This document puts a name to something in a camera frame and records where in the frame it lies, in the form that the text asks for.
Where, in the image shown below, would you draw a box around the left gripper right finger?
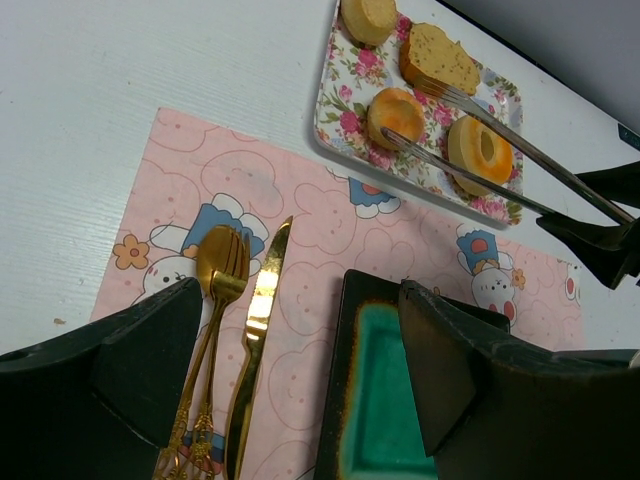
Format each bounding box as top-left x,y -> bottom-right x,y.
398,280 -> 639,479

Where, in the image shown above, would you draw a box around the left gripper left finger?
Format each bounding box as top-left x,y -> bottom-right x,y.
1,278 -> 202,479

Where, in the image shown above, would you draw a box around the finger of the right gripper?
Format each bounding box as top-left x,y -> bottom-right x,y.
536,213 -> 639,289
577,161 -> 640,205

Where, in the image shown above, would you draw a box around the metal tongs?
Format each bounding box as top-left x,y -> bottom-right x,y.
380,75 -> 636,227

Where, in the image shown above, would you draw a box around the round orange-topped bun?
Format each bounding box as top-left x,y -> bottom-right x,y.
367,87 -> 425,151

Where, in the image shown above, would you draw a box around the speckled bread slice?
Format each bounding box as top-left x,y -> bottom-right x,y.
399,23 -> 480,95

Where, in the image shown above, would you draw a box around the right blue label sticker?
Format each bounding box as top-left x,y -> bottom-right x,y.
618,123 -> 640,151

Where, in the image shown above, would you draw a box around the black and teal square plate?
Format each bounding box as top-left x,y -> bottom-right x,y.
312,268 -> 512,480

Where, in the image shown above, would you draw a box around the gold fork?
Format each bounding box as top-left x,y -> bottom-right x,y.
152,227 -> 251,480

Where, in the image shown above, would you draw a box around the gold spoon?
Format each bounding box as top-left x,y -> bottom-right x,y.
188,225 -> 246,479

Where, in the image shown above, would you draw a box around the gold knife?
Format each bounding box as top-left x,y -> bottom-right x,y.
224,216 -> 293,479

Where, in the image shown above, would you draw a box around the floral rectangular tray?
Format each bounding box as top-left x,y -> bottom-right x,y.
312,0 -> 525,229

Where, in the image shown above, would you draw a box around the pink bunny placemat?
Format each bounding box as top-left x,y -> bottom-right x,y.
93,108 -> 585,479

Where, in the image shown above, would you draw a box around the small round pale bun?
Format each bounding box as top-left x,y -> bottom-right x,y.
340,0 -> 398,46

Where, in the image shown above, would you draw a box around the ring-shaped donut bread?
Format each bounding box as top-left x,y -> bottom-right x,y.
447,116 -> 513,185

